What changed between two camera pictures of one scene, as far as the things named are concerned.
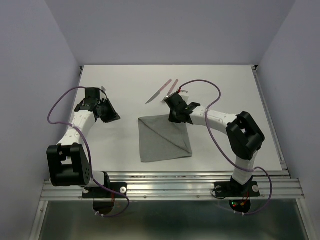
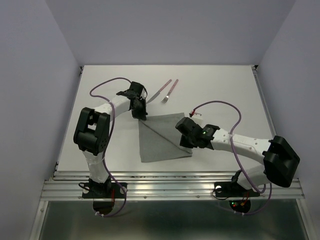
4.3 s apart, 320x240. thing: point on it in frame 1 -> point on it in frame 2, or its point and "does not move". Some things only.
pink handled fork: [171, 90] does not move
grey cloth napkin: [161, 139] does not move
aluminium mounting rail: [275, 186] does not move
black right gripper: [173, 119] -> [184, 142]
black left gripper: [113, 115] -> [142, 115]
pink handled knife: [156, 94] does not move
